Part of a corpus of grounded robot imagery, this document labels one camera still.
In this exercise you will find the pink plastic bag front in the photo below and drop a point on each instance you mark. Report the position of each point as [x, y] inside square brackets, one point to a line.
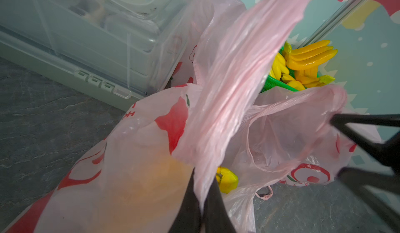
[135, 179]

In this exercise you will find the pink plastic bag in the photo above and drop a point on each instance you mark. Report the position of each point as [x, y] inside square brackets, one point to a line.
[210, 21]
[135, 179]
[322, 165]

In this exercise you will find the clear lidded storage box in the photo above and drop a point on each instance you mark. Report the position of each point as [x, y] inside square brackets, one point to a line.
[118, 51]

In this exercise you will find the orange banana bunch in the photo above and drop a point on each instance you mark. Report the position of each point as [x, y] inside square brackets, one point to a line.
[321, 49]

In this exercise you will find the yellow banana bunch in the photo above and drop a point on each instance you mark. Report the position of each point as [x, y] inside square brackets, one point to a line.
[226, 179]

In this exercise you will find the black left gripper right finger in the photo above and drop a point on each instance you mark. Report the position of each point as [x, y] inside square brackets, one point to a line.
[215, 217]

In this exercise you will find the pink plastic bag right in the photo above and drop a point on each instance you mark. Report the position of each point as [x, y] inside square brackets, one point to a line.
[322, 165]

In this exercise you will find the pink plastic bag back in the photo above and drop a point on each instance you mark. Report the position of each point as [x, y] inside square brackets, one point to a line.
[210, 21]

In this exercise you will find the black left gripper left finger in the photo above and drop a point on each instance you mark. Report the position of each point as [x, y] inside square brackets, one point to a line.
[188, 219]

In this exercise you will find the green plastic basket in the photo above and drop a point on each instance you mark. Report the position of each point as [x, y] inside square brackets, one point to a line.
[275, 84]

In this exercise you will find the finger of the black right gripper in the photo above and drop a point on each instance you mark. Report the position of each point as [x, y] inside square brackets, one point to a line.
[358, 181]
[388, 153]

